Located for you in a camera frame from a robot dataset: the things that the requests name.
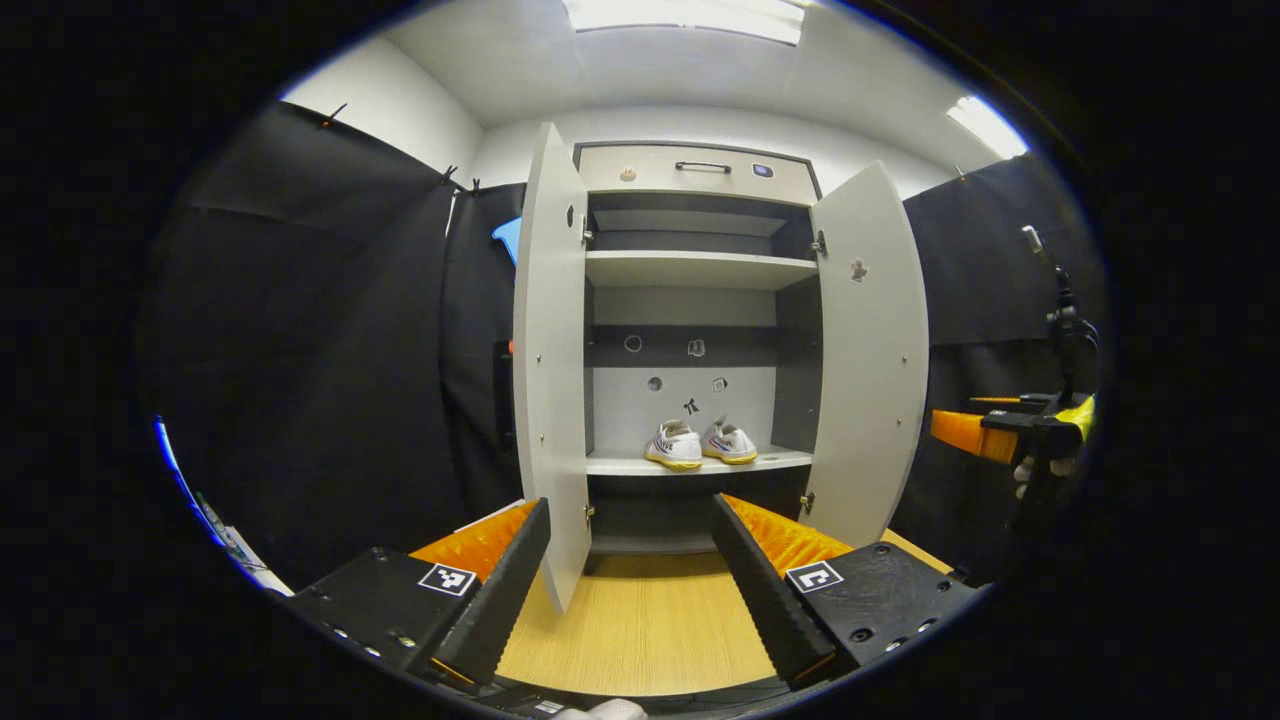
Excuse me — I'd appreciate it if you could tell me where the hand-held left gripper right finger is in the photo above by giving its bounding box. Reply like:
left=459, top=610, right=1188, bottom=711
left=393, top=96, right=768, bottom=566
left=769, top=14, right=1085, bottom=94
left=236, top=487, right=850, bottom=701
left=708, top=492, right=986, bottom=693

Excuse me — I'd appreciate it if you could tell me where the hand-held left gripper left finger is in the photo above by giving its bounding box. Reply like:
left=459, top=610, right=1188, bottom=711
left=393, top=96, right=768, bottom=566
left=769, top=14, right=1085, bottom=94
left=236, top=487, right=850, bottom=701
left=290, top=497, right=553, bottom=691

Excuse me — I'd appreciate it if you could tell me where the light grey cabinet door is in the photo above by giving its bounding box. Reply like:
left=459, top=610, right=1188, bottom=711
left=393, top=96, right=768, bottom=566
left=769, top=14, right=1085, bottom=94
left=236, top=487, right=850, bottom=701
left=800, top=160, right=931, bottom=549
left=493, top=122, right=593, bottom=614

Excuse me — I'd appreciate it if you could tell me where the white canvas shoe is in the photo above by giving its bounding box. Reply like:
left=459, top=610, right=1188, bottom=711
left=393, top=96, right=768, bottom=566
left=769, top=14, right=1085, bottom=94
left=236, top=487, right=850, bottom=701
left=702, top=415, right=759, bottom=466
left=645, top=420, right=704, bottom=471

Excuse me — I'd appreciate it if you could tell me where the grey shoe cabinet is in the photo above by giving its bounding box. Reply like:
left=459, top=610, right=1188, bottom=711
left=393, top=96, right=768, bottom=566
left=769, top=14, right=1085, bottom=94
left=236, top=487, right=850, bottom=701
left=572, top=140, right=826, bottom=556

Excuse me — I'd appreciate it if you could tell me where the grey cabinet drawer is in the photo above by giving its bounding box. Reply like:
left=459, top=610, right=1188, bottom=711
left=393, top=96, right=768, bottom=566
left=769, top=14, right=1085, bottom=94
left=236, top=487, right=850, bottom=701
left=578, top=145, right=821, bottom=206

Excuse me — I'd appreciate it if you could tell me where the white paper sheet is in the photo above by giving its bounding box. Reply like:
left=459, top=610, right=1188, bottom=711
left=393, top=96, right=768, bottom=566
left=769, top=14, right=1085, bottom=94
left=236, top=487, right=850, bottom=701
left=225, top=525, right=296, bottom=598

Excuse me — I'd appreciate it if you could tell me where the ceiling light panel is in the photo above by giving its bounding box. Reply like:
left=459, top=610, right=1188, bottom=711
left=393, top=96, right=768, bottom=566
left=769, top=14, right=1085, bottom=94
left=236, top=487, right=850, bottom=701
left=948, top=96, right=1029, bottom=159
left=562, top=0, right=806, bottom=46

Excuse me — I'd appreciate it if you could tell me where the computer monitor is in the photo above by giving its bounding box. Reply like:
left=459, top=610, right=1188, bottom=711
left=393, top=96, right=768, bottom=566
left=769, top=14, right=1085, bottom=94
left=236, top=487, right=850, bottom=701
left=153, top=415, right=229, bottom=549

